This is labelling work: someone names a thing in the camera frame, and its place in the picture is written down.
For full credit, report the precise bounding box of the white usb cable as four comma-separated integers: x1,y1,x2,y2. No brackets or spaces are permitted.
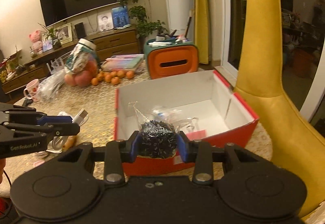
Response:
48,108,90,151

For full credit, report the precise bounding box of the bag of black beads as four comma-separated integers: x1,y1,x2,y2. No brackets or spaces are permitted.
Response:
128,101,178,159

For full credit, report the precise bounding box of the blueberry snack packet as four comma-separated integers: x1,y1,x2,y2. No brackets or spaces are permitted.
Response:
152,106,182,124

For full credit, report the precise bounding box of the pink binder clip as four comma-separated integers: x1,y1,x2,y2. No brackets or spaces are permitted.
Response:
181,118,207,141

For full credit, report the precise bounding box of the yellow plush dog toy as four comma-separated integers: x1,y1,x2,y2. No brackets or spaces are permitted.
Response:
62,135,77,151

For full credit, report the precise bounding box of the pink strawberry mug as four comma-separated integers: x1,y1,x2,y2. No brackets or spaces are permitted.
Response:
23,79,40,102

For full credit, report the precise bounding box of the clear plastic bag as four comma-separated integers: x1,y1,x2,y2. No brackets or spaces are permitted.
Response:
36,69,66,102

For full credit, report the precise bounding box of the red cardboard box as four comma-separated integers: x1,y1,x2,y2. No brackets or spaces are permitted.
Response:
113,69,260,177

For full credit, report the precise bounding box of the red apple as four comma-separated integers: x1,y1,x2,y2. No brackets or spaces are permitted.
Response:
74,70,93,87
64,74,77,86

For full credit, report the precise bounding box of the patterned cloth bag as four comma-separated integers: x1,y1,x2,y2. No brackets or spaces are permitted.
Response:
64,38,99,75

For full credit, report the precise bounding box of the pink pig plush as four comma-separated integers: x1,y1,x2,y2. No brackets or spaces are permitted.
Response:
29,30,42,54

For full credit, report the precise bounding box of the framed photo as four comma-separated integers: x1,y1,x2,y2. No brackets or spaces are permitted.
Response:
56,23,73,45

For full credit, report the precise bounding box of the black speaker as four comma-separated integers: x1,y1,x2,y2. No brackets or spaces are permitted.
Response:
74,23,87,39

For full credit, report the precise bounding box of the yellow chair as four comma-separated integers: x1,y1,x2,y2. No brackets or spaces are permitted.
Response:
235,0,324,223

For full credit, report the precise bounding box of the green orange tissue box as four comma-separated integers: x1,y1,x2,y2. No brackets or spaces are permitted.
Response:
143,39,199,79

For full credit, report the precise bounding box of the wooden tv cabinet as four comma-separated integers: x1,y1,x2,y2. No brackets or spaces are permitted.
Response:
1,26,141,94

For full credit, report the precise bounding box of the yellow curtain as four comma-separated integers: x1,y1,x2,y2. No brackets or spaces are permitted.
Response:
194,0,209,64

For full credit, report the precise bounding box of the blue photo card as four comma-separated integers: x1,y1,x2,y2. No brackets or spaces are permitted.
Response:
112,6,130,28

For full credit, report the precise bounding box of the portrait photo frame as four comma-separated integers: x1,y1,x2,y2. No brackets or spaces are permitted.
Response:
97,12,114,32

